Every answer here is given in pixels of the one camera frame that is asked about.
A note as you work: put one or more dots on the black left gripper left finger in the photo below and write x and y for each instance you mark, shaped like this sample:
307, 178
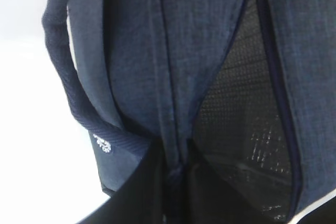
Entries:
152, 194

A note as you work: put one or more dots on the navy blue lunch bag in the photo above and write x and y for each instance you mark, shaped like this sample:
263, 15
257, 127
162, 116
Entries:
248, 80

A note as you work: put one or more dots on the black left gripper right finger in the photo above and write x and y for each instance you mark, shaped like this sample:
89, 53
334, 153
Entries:
222, 190

